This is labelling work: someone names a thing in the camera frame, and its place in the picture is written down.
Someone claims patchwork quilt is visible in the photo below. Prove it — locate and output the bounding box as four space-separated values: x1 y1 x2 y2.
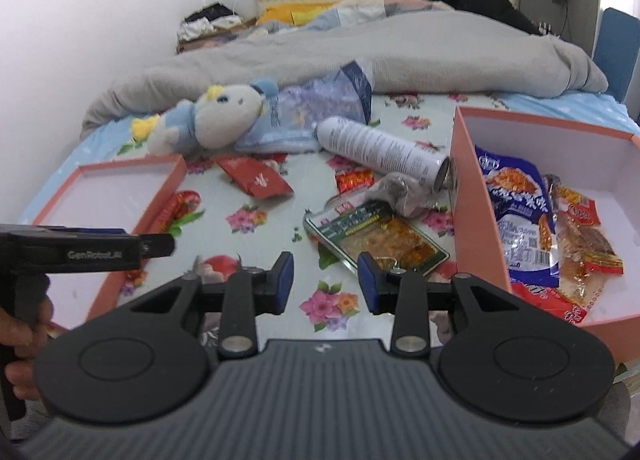
240 0 453 38

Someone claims blue snack packet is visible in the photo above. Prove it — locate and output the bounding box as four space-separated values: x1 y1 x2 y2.
474 145 560 289

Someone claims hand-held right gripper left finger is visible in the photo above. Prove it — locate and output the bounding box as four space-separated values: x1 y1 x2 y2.
117 251 296 360

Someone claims person's left hand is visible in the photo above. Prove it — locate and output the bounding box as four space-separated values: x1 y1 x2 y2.
0 297 55 402

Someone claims pink box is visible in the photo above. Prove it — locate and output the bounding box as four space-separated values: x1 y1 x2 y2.
448 106 640 378

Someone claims blue white plush toy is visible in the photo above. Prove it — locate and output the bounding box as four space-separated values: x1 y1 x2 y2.
131 79 281 156

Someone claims yellow pillow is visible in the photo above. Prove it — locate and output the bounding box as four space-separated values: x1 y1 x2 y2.
256 1 346 27

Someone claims black clothes pile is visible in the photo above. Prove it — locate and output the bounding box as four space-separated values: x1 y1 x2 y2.
184 1 241 24

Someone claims pink box lid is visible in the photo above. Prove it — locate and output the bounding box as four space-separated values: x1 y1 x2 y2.
17 154 188 331

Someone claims white cloth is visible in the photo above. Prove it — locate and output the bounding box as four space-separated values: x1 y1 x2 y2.
179 18 216 40

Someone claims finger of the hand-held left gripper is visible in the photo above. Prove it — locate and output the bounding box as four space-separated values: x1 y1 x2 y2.
140 233 177 259

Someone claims red clear snack packet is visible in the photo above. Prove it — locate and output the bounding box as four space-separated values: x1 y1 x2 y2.
510 174 626 327

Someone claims red yellow snack packet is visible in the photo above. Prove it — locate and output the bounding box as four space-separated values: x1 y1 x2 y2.
334 167 377 197

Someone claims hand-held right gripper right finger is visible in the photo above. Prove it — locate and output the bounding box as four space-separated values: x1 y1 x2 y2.
356 251 526 358

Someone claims grey duvet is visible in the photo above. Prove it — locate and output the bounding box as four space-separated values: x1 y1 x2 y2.
82 9 610 133

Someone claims dark brown snack packet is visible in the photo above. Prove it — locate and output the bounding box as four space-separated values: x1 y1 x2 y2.
541 174 560 261

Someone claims white spray can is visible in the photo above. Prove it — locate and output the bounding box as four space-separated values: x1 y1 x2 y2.
316 116 458 192

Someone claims cardboard box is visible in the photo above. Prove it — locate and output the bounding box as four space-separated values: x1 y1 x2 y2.
175 15 261 55

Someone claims blue printed plastic bag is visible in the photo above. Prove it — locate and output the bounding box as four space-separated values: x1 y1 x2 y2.
235 59 375 155

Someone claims blue floral bedsheet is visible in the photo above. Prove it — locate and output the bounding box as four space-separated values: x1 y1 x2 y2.
20 90 640 356

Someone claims blue chair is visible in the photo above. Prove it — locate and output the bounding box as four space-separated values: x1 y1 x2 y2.
592 7 640 104

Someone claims small red packet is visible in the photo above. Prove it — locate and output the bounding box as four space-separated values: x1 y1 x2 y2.
216 155 295 200

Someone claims green label snack packet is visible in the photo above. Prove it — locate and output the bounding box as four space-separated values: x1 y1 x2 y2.
302 193 451 277

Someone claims red foil snack packet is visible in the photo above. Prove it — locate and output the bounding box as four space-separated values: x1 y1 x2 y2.
150 190 203 236

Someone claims grey packet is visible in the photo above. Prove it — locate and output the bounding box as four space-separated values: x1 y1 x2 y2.
367 173 441 218

